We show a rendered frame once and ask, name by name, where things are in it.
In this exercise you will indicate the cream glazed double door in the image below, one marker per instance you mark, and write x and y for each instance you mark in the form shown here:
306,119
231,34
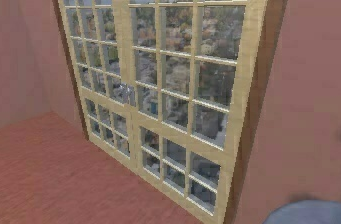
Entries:
191,100

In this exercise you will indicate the blue-grey round object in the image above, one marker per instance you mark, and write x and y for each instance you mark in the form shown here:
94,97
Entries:
314,213

